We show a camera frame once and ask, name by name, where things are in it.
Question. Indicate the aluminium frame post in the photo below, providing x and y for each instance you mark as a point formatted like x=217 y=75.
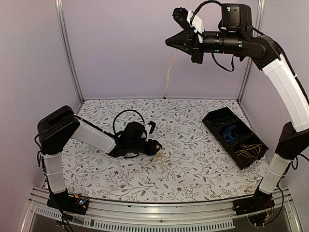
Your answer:
x=249 y=64
x=67 y=49

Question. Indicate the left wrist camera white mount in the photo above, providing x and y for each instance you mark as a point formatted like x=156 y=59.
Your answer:
x=149 y=128

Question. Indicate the floral patterned table mat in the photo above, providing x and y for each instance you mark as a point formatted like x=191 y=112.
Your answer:
x=192 y=166

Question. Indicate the left aluminium frame post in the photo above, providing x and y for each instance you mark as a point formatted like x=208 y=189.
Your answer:
x=67 y=49

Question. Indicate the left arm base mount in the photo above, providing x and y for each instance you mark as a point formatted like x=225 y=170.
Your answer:
x=76 y=204

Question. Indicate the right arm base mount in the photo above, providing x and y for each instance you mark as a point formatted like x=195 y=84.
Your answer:
x=260 y=204

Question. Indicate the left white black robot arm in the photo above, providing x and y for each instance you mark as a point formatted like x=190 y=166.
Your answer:
x=56 y=129

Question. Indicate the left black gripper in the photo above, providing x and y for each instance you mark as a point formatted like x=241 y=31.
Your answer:
x=151 y=150

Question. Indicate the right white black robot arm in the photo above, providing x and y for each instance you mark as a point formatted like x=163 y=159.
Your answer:
x=235 y=36

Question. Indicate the black three-compartment tray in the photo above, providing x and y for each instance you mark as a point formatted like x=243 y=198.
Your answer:
x=238 y=140

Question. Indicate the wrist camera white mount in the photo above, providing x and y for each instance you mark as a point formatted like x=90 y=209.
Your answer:
x=149 y=128
x=188 y=21

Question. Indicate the right aluminium frame post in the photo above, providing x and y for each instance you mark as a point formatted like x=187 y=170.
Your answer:
x=249 y=64

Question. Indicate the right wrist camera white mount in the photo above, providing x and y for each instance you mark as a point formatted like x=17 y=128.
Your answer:
x=188 y=21

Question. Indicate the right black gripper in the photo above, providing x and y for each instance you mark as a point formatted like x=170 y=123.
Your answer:
x=191 y=46

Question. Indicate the aluminium front rail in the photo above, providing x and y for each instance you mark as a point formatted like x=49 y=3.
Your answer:
x=112 y=216

